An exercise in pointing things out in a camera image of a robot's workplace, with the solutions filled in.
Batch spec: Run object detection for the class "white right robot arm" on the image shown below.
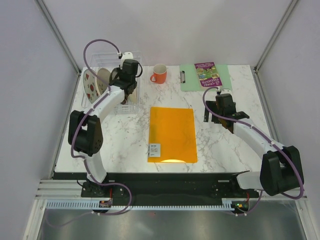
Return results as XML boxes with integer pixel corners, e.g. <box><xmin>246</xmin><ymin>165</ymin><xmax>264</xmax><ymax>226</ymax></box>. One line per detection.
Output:
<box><xmin>203</xmin><ymin>93</ymin><xmax>304</xmax><ymax>200</ymax></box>

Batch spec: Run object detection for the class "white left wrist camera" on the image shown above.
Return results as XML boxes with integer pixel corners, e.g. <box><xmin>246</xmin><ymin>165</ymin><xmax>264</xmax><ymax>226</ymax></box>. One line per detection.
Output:
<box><xmin>120</xmin><ymin>51</ymin><xmax>134</xmax><ymax>68</ymax></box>

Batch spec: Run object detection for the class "watermelon pattern plate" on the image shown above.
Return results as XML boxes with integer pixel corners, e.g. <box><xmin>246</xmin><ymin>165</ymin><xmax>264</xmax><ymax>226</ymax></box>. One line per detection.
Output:
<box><xmin>82</xmin><ymin>69</ymin><xmax>100</xmax><ymax>104</ymax></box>

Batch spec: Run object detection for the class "green clipboard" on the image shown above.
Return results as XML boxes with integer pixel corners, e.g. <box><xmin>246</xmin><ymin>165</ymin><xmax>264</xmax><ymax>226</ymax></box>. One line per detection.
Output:
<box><xmin>179</xmin><ymin>62</ymin><xmax>232</xmax><ymax>92</ymax></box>

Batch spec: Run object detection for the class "cream leaf pattern plate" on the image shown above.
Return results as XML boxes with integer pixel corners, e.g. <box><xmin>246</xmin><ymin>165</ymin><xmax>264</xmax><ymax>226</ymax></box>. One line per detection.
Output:
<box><xmin>95</xmin><ymin>68</ymin><xmax>111</xmax><ymax>96</ymax></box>

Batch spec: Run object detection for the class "green cream branch plate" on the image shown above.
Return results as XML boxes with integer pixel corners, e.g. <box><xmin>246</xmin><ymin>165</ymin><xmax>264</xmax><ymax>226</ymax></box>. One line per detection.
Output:
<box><xmin>128</xmin><ymin>89</ymin><xmax>138</xmax><ymax>104</ymax></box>

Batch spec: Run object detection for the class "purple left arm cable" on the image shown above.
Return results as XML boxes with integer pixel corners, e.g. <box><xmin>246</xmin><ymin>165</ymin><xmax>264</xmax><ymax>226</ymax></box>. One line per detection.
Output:
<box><xmin>70</xmin><ymin>39</ymin><xmax>133</xmax><ymax>216</ymax></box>

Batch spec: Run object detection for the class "aluminium frame post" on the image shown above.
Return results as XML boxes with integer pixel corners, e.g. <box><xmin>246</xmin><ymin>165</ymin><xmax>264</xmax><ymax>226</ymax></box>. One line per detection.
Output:
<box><xmin>34</xmin><ymin>0</ymin><xmax>81</xmax><ymax>76</ymax></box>
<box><xmin>252</xmin><ymin>0</ymin><xmax>300</xmax><ymax>73</ymax></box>

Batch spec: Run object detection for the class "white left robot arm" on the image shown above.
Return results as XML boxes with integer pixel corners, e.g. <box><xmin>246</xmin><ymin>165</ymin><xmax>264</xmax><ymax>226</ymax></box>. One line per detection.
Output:
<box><xmin>68</xmin><ymin>59</ymin><xmax>142</xmax><ymax>197</ymax></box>

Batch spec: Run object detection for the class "right aluminium frame post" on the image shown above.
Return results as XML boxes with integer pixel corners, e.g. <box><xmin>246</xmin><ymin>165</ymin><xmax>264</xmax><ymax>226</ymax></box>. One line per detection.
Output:
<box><xmin>252</xmin><ymin>0</ymin><xmax>300</xmax><ymax>73</ymax></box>

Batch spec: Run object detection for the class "left aluminium frame post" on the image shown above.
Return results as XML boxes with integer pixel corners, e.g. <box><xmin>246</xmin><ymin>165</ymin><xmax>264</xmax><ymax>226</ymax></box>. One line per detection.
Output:
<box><xmin>34</xmin><ymin>0</ymin><xmax>81</xmax><ymax>76</ymax></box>

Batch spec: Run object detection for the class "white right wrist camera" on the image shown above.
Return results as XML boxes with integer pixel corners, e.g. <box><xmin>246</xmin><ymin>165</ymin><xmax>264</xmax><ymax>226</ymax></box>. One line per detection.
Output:
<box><xmin>216</xmin><ymin>89</ymin><xmax>232</xmax><ymax>95</ymax></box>

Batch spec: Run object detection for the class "orange plastic folder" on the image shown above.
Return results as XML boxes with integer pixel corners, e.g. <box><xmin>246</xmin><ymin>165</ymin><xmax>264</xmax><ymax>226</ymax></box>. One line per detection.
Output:
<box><xmin>147</xmin><ymin>106</ymin><xmax>198</xmax><ymax>164</ymax></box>

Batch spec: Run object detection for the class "white slotted cable duct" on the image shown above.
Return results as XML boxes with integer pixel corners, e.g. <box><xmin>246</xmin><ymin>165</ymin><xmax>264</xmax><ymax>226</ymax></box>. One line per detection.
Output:
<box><xmin>46</xmin><ymin>199</ymin><xmax>249</xmax><ymax>211</ymax></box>

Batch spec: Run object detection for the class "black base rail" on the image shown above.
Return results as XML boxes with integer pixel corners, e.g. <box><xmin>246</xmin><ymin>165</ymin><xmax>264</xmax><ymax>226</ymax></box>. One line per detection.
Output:
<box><xmin>53</xmin><ymin>172</ymin><xmax>259</xmax><ymax>207</ymax></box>

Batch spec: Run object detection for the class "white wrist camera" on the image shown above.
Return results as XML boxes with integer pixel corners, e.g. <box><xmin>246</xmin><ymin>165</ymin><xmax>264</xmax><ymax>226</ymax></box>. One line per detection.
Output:
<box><xmin>216</xmin><ymin>89</ymin><xmax>232</xmax><ymax>95</ymax></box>
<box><xmin>120</xmin><ymin>51</ymin><xmax>134</xmax><ymax>68</ymax></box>

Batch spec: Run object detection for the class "purple book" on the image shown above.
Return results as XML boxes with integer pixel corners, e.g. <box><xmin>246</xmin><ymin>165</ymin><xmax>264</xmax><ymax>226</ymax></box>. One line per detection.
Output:
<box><xmin>194</xmin><ymin>62</ymin><xmax>223</xmax><ymax>90</ymax></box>

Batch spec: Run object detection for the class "white wire dish rack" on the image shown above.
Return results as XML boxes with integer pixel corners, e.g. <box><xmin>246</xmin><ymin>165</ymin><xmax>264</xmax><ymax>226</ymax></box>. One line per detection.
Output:
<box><xmin>80</xmin><ymin>51</ymin><xmax>143</xmax><ymax>114</ymax></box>

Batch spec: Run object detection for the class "orange mug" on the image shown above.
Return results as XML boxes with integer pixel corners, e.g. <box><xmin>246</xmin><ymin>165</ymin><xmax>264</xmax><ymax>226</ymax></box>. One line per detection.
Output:
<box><xmin>150</xmin><ymin>64</ymin><xmax>168</xmax><ymax>84</ymax></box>

